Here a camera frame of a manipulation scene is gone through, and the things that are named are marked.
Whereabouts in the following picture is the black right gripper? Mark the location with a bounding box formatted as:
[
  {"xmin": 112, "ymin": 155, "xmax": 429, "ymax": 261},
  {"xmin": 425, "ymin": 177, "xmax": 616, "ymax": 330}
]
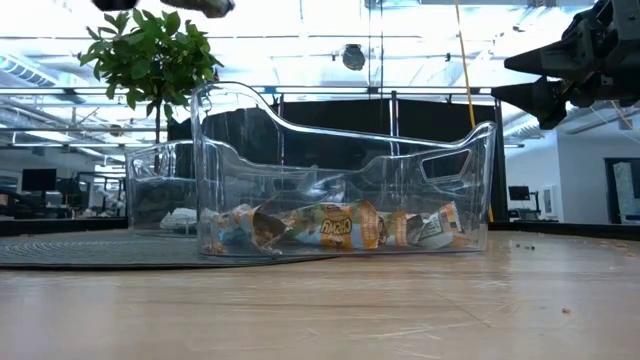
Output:
[{"xmin": 491, "ymin": 0, "xmax": 640, "ymax": 130}]

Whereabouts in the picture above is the green potted plant black pot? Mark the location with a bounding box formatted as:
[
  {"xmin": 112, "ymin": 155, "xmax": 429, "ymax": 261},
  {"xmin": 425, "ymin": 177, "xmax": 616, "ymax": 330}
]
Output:
[{"xmin": 77, "ymin": 7, "xmax": 224, "ymax": 224}]

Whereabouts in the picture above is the clear plastic bin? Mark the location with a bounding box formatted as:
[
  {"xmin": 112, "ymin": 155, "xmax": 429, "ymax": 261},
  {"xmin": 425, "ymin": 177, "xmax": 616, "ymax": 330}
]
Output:
[
  {"xmin": 124, "ymin": 139, "xmax": 201, "ymax": 237},
  {"xmin": 191, "ymin": 81, "xmax": 498, "ymax": 259}
]

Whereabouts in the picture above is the black ceiling-mounted device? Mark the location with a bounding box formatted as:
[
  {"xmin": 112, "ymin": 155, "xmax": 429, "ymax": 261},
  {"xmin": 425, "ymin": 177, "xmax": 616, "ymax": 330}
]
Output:
[{"xmin": 342, "ymin": 43, "xmax": 367, "ymax": 72}]

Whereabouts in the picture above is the black partition panel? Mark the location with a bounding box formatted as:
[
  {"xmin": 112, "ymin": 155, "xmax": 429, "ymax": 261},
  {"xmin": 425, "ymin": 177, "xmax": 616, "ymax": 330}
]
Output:
[{"xmin": 167, "ymin": 97, "xmax": 506, "ymax": 224}]

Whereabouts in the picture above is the yellow hanging cable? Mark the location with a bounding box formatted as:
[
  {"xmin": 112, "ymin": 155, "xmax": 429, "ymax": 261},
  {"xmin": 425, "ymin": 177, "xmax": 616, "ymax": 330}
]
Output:
[{"xmin": 452, "ymin": 0, "xmax": 494, "ymax": 224}]

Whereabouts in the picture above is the black aluminium table frame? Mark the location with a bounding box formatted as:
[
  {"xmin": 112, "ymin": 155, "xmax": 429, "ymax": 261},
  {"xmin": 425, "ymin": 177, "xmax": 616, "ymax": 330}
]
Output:
[{"xmin": 0, "ymin": 217, "xmax": 640, "ymax": 242}]

